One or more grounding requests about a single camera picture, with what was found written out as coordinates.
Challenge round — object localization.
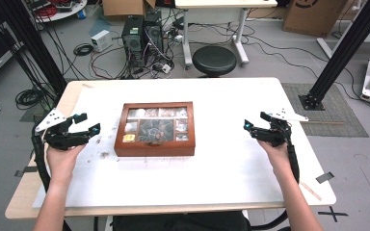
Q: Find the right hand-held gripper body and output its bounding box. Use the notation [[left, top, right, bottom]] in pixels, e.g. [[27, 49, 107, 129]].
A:
[[251, 108, 309, 148]]

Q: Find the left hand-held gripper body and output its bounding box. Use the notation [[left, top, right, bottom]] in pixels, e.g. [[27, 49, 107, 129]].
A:
[[35, 108, 91, 151]]

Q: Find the wooden box with glass lid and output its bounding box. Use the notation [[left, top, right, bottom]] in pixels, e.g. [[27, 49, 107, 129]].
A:
[[114, 101, 197, 158]]

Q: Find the person's right hand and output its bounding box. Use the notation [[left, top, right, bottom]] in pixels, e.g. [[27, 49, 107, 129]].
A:
[[258, 140, 293, 181]]

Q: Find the person's left hand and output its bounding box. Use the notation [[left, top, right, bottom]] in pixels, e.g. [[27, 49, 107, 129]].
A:
[[46, 143, 86, 186]]

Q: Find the black tape strip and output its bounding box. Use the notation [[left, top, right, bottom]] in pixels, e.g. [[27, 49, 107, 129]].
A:
[[13, 165, 40, 178], [315, 171, 335, 185]]

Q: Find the long wooden stick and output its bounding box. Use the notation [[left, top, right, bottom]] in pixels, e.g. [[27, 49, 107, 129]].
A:
[[302, 119, 347, 126]]

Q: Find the white table cover sheet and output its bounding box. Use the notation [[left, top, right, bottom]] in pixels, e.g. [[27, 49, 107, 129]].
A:
[[33, 78, 337, 210]]

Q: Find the grey floor mat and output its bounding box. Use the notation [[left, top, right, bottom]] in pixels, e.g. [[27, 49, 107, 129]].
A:
[[281, 82, 370, 139]]

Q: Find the thin wooden stick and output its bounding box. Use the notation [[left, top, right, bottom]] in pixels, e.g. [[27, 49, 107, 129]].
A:
[[297, 179, 323, 202]]

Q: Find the black round stool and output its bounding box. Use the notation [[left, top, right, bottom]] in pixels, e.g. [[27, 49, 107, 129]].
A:
[[192, 45, 238, 79]]

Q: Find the small white box device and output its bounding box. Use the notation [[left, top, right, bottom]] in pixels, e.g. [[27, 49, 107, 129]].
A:
[[90, 29, 114, 53]]

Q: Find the black computer tower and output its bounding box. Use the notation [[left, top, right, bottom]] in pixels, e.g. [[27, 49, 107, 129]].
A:
[[121, 14, 146, 69], [144, 10, 166, 56]]

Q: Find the black tape cross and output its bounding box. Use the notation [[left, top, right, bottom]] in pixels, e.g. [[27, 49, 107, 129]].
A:
[[317, 205, 349, 223]]

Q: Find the round white table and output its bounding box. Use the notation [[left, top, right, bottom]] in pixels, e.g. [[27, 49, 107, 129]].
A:
[[28, 0, 88, 24]]

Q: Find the large cardboard box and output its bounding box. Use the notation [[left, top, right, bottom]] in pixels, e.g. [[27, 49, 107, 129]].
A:
[[281, 0, 349, 39]]

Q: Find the person's dark clothing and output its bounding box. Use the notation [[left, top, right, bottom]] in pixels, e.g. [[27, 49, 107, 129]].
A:
[[111, 210, 252, 231]]

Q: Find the white desk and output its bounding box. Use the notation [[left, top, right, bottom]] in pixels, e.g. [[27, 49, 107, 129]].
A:
[[174, 0, 278, 69]]

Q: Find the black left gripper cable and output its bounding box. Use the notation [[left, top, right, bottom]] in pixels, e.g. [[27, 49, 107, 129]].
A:
[[31, 123, 52, 193]]

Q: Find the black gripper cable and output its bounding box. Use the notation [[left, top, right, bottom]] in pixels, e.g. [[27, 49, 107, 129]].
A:
[[31, 123, 52, 193], [250, 143, 301, 231]]

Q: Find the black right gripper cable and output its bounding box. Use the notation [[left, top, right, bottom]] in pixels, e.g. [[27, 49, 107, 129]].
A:
[[250, 143, 301, 231]]

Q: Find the coiled black cable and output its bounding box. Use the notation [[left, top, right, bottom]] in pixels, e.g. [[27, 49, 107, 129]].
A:
[[72, 42, 95, 58], [14, 88, 47, 111]]

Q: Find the black metal frame post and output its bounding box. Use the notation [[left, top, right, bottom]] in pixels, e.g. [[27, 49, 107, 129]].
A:
[[0, 0, 69, 98], [298, 0, 370, 112]]

